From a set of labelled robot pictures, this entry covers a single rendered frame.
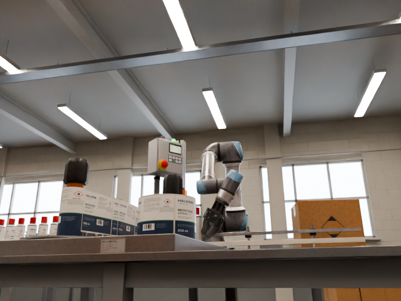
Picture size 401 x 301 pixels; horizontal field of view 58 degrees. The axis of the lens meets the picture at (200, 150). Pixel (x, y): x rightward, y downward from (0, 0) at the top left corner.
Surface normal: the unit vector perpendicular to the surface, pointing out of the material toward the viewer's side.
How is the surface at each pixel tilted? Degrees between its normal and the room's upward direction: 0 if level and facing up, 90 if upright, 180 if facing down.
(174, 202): 90
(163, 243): 90
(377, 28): 180
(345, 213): 90
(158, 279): 90
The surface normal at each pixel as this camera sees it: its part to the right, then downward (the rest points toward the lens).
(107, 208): 0.92, -0.13
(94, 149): -0.21, -0.31
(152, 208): -0.43, -0.29
